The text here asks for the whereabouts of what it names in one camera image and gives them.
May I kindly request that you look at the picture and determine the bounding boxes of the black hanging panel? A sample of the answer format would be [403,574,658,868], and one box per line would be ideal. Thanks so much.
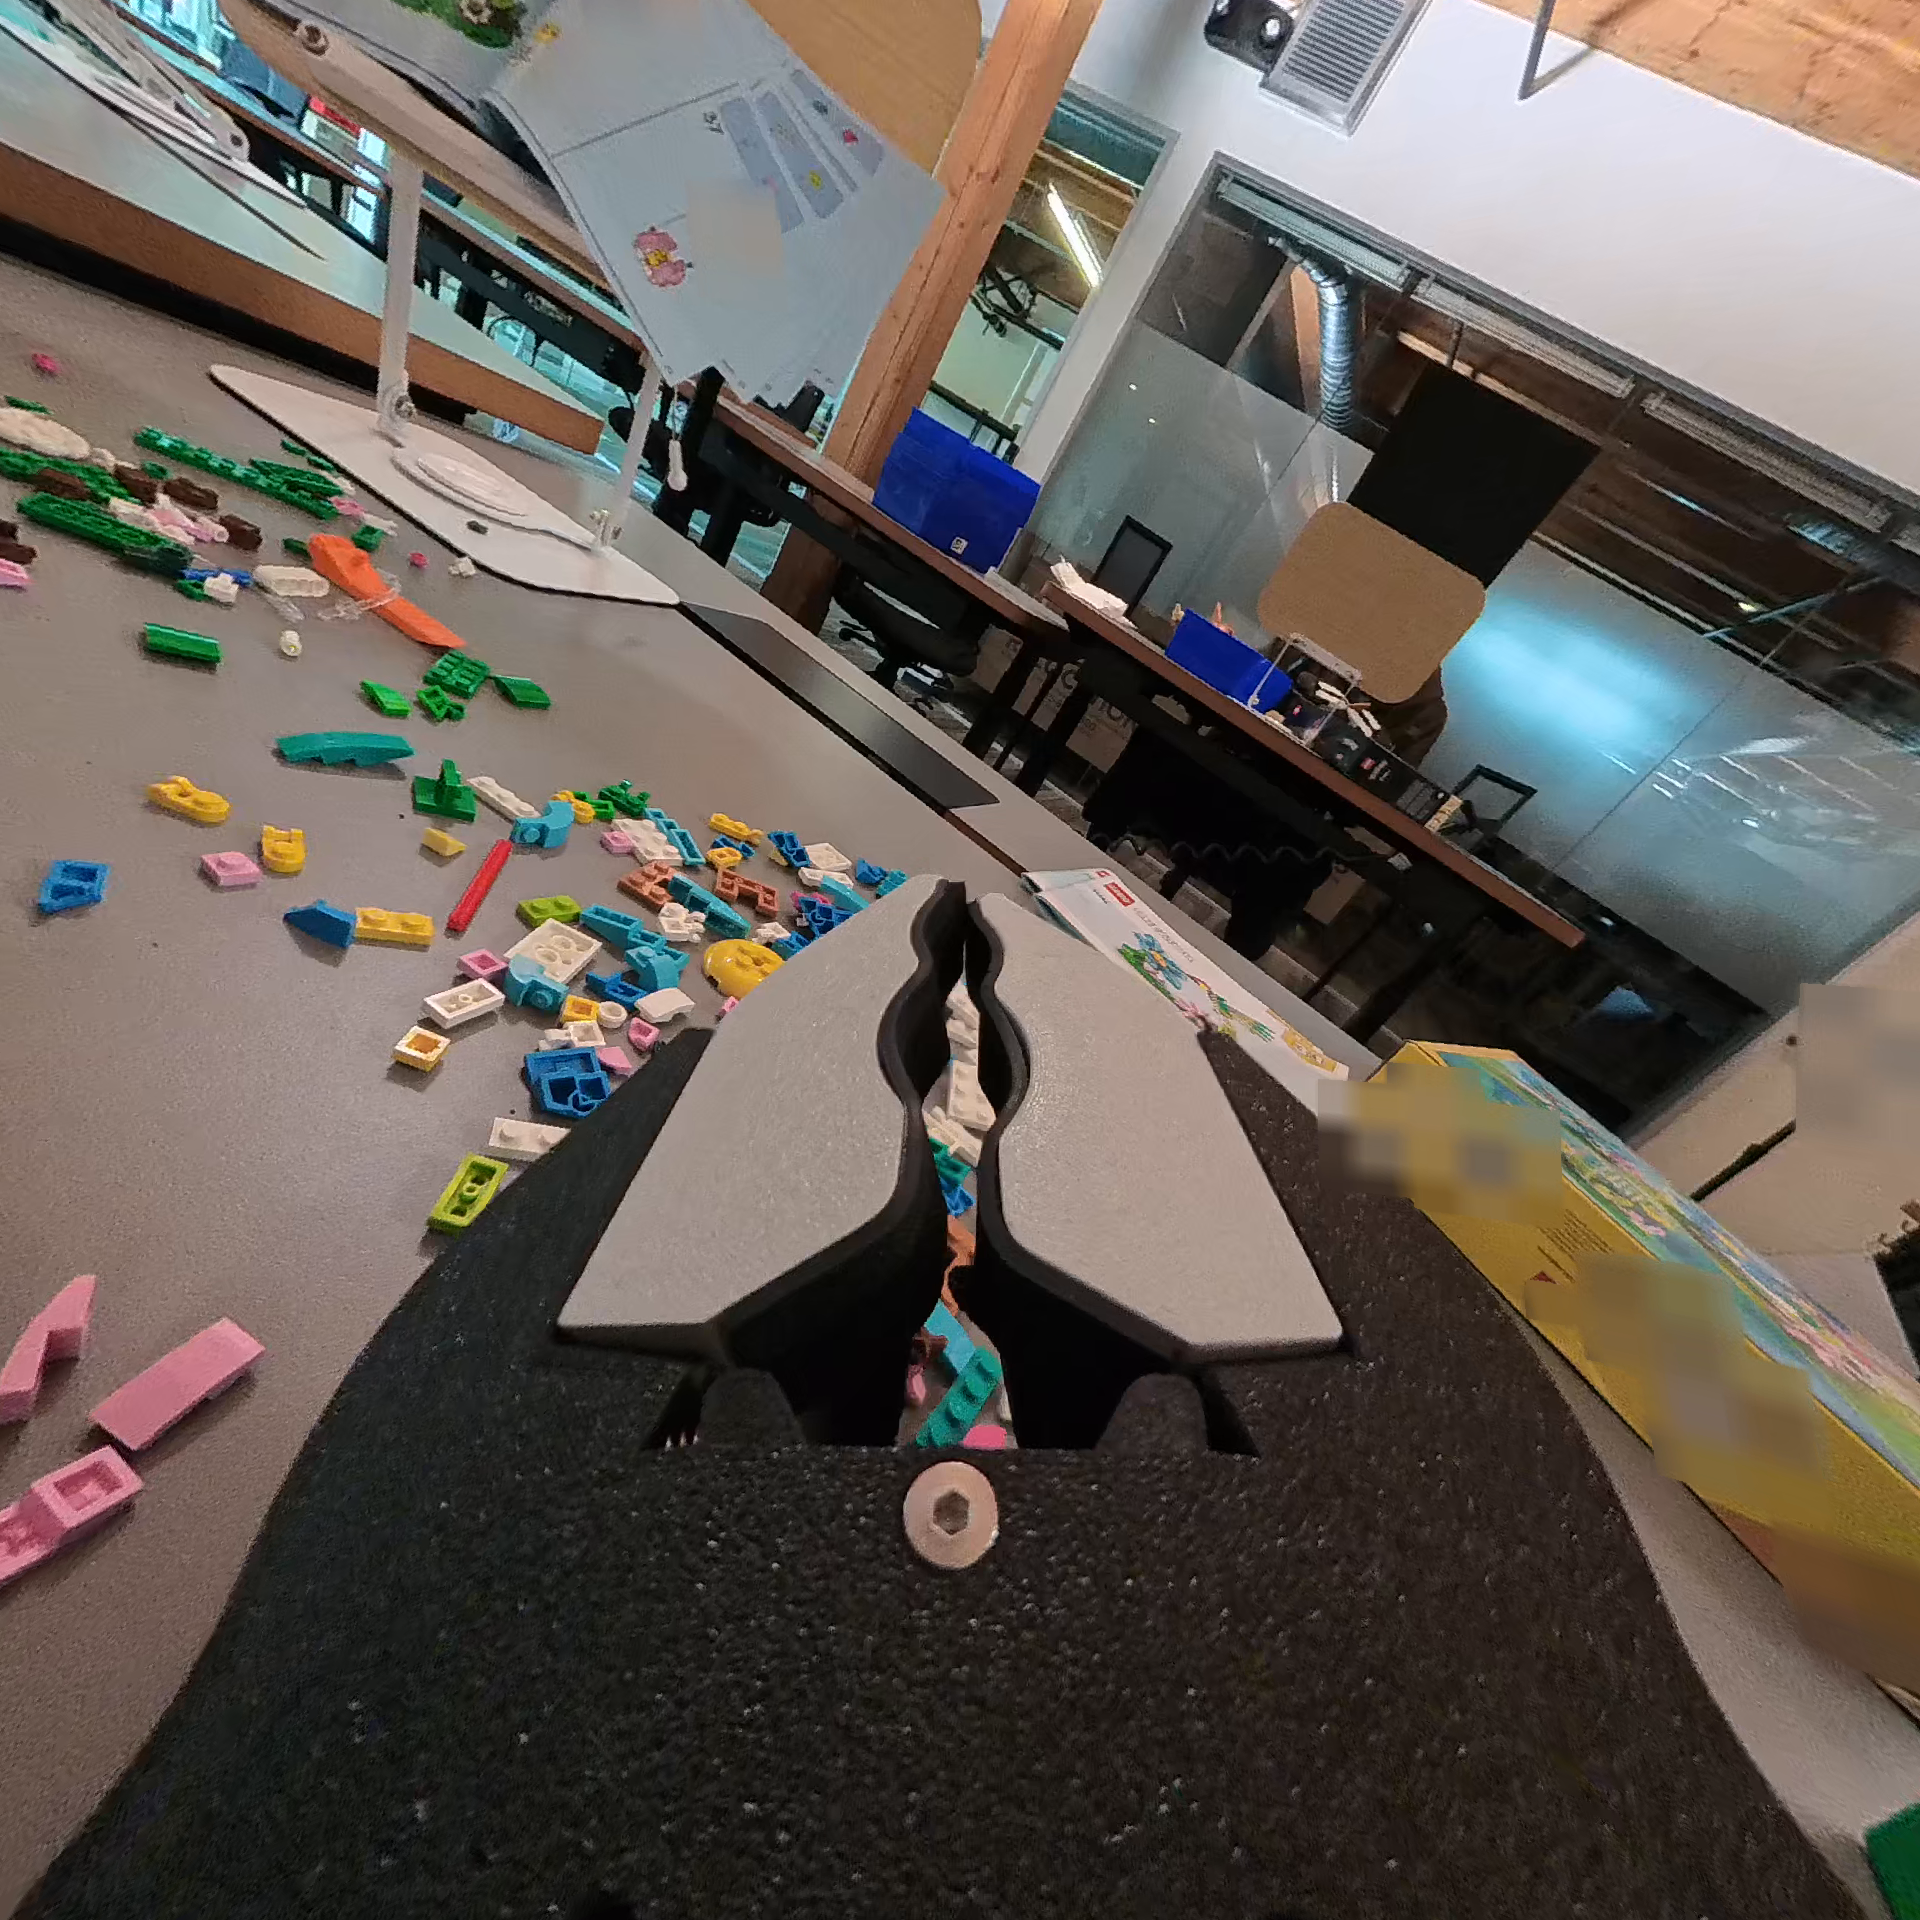
[1343,364,1599,588]

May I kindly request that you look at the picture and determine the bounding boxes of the white air vent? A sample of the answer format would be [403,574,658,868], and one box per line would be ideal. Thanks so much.
[1259,0,1434,137]

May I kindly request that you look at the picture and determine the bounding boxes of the open instruction booklet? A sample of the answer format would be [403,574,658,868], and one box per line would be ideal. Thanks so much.
[285,0,950,408]

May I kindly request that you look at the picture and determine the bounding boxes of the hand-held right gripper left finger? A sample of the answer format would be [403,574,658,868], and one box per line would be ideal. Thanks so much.
[555,873,968,1449]

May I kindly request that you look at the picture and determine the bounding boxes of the closed instruction booklet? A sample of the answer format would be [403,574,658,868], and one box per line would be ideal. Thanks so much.
[1024,867,1354,1082]

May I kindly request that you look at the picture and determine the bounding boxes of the pile of mixed lego bricks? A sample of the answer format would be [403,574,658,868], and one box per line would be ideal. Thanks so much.
[141,772,1022,1449]

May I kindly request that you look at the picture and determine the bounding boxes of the wooden pillar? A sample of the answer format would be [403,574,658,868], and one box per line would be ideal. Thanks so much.
[765,0,1103,634]

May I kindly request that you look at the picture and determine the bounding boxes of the black office chair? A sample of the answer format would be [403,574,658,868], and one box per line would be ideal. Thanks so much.
[831,569,976,706]

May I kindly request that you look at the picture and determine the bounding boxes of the orange brick separator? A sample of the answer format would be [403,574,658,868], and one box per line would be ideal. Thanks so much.
[307,532,467,649]

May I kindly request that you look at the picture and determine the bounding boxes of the yellow lego set box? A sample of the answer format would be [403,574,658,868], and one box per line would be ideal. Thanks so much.
[1319,1041,1920,1696]

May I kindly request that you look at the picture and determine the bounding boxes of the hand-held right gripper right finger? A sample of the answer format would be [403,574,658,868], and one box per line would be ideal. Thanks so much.
[954,897,1347,1449]

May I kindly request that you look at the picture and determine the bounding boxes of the long wooden desk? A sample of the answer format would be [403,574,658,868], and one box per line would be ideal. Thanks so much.
[703,398,1068,798]
[1043,577,1583,1051]

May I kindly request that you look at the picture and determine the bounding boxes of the blue plastic bin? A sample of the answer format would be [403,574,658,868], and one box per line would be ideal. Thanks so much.
[1165,608,1295,713]

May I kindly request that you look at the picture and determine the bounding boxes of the metal duct pipe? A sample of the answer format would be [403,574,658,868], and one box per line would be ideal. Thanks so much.
[1295,257,1366,436]

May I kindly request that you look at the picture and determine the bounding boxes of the scattered green lego bricks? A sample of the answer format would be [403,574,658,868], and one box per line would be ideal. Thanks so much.
[0,393,552,722]

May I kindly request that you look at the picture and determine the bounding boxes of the white book stand wooden board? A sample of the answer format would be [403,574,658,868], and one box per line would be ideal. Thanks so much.
[211,0,986,608]

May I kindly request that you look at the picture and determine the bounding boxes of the black electronic device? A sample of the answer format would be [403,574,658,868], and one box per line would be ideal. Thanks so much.
[1304,705,1443,819]

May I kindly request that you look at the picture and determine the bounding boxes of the grey desk with wooden edge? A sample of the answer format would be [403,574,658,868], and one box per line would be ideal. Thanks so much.
[0,30,602,452]

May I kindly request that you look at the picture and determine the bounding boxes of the stack of blue bins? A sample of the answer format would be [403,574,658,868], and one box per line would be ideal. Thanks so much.
[872,408,1039,577]

